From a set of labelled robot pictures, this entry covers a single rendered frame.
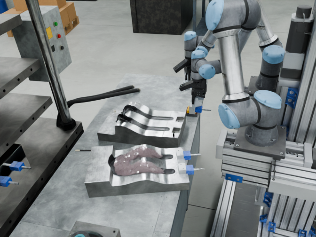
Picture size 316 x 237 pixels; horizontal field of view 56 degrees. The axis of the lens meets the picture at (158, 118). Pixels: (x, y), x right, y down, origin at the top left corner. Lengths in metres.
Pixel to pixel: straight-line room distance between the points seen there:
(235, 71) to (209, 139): 1.84
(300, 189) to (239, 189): 0.96
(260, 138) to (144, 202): 0.62
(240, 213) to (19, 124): 1.51
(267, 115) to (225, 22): 0.43
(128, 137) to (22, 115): 0.61
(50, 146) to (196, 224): 1.20
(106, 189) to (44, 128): 0.80
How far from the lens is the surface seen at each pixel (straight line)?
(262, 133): 1.41
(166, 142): 1.71
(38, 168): 1.85
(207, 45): 1.79
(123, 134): 1.77
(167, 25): 5.65
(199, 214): 2.44
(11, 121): 1.83
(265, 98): 1.34
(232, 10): 1.27
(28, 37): 1.98
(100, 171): 1.52
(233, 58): 1.27
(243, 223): 2.17
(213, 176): 2.70
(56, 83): 1.89
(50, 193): 1.66
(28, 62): 1.83
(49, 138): 2.03
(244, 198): 2.30
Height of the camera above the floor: 1.96
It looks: 36 degrees down
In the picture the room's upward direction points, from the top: 4 degrees counter-clockwise
